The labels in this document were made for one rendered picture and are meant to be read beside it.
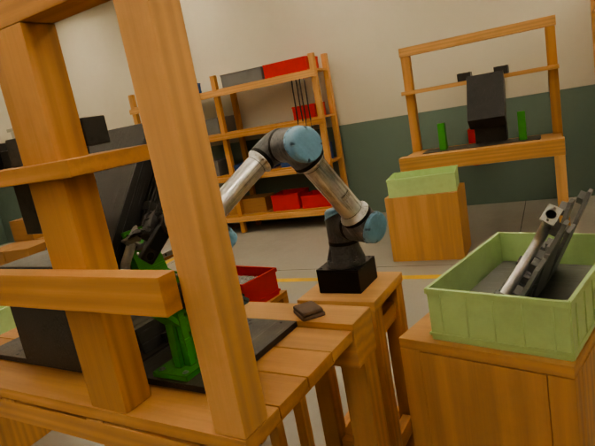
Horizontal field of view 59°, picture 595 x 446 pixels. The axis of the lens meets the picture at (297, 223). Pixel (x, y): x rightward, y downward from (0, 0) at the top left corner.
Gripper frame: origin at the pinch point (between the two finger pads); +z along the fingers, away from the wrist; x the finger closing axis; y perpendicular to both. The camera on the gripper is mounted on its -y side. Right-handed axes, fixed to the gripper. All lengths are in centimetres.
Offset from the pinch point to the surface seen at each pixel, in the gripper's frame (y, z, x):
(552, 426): -43, -93, -86
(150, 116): -10, -64, 38
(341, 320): -16, -47, -50
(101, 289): -33, -33, 21
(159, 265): 0.5, 2.9, -13.6
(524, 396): -36, -89, -80
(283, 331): -20, -32, -41
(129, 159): -2.2, -38.9, 27.8
